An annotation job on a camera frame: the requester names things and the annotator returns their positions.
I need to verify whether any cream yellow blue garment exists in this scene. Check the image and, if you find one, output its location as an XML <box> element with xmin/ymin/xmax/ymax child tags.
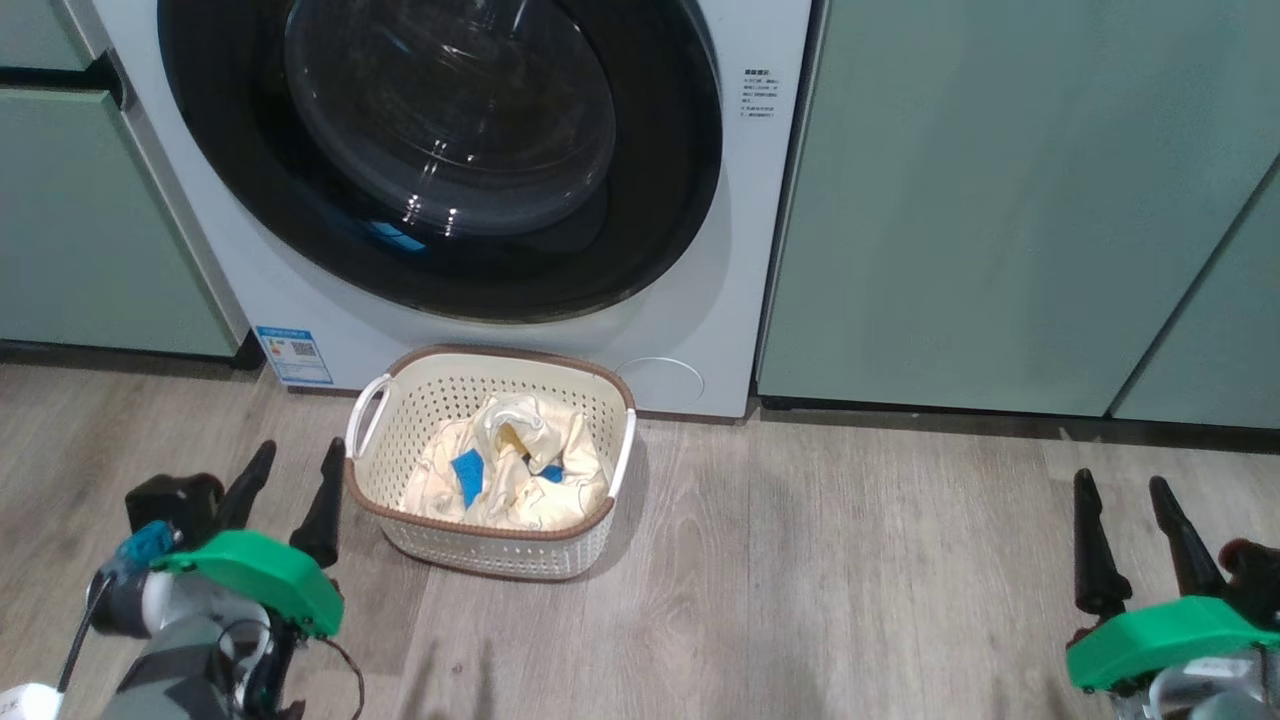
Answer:
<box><xmin>400</xmin><ymin>393</ymin><xmax>613</xmax><ymax>531</ymax></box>

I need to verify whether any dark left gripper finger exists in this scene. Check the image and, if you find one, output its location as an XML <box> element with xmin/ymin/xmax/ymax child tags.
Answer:
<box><xmin>290</xmin><ymin>437</ymin><xmax>347</xmax><ymax>569</ymax></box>
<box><xmin>215</xmin><ymin>440</ymin><xmax>278</xmax><ymax>533</ymax></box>

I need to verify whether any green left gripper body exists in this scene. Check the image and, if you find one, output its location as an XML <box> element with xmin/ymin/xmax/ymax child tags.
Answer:
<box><xmin>150</xmin><ymin>530</ymin><xmax>346</xmax><ymax>639</ymax></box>

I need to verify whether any blue energy label sticker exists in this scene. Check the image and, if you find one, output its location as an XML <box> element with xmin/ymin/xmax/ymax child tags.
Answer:
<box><xmin>254</xmin><ymin>325</ymin><xmax>334</xmax><ymax>387</ymax></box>

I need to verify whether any white front-load washing machine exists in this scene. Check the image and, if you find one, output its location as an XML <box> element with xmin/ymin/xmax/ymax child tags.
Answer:
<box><xmin>90</xmin><ymin>0</ymin><xmax>813</xmax><ymax>419</ymax></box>

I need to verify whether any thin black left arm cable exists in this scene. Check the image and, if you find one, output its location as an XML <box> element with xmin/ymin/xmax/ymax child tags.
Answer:
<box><xmin>320</xmin><ymin>635</ymin><xmax>367</xmax><ymax>720</ymax></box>

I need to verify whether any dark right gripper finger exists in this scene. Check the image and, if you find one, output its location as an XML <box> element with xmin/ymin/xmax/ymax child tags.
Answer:
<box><xmin>1073</xmin><ymin>468</ymin><xmax>1133</xmax><ymax>618</ymax></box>
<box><xmin>1148</xmin><ymin>476</ymin><xmax>1226</xmax><ymax>599</ymax></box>

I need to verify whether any cream perforated laundry basket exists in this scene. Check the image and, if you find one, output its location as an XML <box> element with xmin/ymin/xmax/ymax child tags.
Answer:
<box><xmin>344</xmin><ymin>345</ymin><xmax>638</xmax><ymax>581</ymax></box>

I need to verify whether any round glass washer door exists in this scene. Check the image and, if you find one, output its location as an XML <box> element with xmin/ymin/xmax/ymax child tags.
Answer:
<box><xmin>157</xmin><ymin>0</ymin><xmax>724</xmax><ymax>324</ymax></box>

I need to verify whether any green cabinet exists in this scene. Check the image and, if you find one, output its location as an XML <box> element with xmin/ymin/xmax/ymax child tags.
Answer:
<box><xmin>0</xmin><ymin>88</ymin><xmax>241</xmax><ymax>358</ymax></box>

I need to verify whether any sage green drawer front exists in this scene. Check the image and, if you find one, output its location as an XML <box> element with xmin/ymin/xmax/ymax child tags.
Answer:
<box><xmin>0</xmin><ymin>0</ymin><xmax>96</xmax><ymax>71</ymax></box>

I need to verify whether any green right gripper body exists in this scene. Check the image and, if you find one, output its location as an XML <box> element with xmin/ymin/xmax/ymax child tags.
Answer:
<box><xmin>1065</xmin><ymin>596</ymin><xmax>1280</xmax><ymax>693</ymax></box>

